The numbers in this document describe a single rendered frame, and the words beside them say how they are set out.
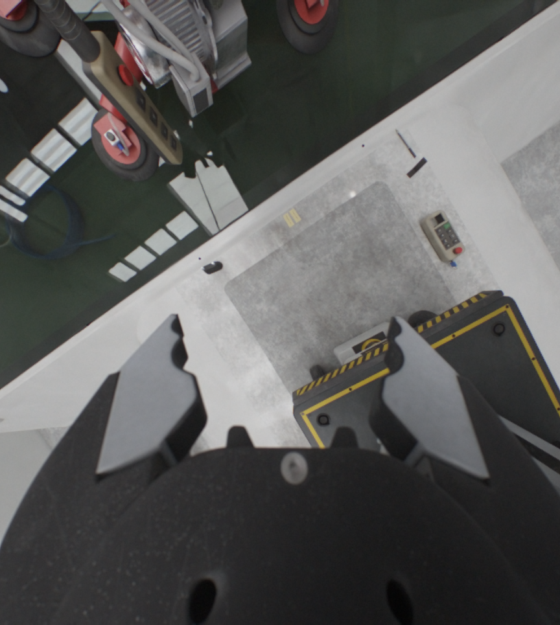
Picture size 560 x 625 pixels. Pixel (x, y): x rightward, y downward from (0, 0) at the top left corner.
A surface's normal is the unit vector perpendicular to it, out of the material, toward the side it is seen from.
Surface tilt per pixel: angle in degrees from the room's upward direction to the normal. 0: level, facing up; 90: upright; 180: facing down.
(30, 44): 47
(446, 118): 14
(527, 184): 0
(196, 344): 6
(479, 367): 0
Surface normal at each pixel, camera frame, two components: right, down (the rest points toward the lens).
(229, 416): -0.23, 0.18
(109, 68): 1.00, 0.05
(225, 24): 0.18, 0.43
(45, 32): 0.41, 0.63
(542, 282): 0.18, -0.07
